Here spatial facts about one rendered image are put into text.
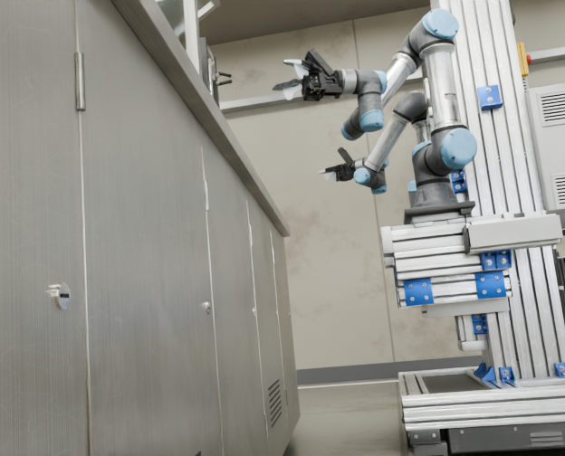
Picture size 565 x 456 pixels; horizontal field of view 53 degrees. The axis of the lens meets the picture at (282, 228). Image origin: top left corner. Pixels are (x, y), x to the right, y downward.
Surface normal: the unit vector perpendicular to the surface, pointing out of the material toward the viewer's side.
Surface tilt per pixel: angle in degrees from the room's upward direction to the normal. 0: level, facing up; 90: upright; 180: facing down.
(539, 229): 90
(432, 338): 90
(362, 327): 90
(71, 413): 90
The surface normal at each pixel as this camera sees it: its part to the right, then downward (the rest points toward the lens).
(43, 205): 0.99, -0.11
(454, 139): 0.28, -0.05
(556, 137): -0.18, -0.15
